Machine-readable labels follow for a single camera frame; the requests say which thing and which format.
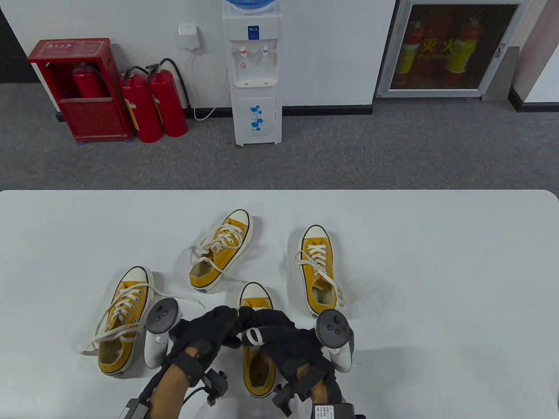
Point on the black door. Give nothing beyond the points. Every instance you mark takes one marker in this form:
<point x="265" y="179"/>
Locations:
<point x="11" y="61"/>

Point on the person's left hand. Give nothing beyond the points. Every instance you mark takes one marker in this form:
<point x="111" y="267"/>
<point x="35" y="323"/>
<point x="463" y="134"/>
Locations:
<point x="205" y="327"/>

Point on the red fire extinguisher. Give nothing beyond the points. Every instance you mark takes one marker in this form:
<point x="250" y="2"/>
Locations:
<point x="142" y="109"/>
<point x="168" y="104"/>
<point x="87" y="85"/>

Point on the person's right hand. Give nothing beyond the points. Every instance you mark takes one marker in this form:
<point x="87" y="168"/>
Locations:
<point x="288" y="345"/>

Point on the glass fire hydrant cabinet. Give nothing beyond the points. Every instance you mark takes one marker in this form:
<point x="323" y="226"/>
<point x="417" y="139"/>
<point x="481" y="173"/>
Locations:
<point x="454" y="48"/>

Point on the white water dispenser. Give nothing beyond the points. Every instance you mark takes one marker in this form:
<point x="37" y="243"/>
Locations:
<point x="257" y="126"/>

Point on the white wall box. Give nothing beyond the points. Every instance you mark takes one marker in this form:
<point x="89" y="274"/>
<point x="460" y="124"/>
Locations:
<point x="189" y="37"/>

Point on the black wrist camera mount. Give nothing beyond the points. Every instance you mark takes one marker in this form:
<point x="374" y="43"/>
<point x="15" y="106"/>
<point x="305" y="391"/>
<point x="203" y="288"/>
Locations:
<point x="286" y="397"/>
<point x="216" y="384"/>

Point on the yellow canvas shoe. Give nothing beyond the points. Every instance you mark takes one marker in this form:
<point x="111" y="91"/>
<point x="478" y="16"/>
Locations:
<point x="136" y="275"/>
<point x="315" y="231"/>
<point x="254" y="290"/>
<point x="239" y="218"/>

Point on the red extinguisher cabinet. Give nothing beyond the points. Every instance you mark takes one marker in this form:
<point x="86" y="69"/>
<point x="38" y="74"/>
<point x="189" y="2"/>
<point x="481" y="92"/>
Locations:
<point x="94" y="118"/>

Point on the blue water bottle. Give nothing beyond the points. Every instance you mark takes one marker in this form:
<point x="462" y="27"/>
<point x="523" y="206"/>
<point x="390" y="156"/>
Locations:
<point x="249" y="4"/>

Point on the person's right forearm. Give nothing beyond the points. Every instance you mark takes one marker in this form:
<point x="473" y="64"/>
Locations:
<point x="321" y="390"/>

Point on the black hand controller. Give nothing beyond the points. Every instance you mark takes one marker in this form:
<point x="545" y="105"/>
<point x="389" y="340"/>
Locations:
<point x="161" y="314"/>
<point x="334" y="327"/>

